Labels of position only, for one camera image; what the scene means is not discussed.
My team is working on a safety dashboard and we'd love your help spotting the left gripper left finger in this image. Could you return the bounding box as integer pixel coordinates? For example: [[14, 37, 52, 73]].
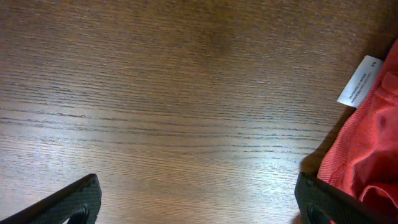
[[1, 174, 102, 224]]

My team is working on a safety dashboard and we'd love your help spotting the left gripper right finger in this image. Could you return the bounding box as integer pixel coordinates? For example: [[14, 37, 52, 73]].
[[295, 172, 397, 224]]

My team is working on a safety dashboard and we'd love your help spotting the red printed t-shirt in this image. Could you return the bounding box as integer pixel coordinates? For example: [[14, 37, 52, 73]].
[[317, 44, 397, 219]]

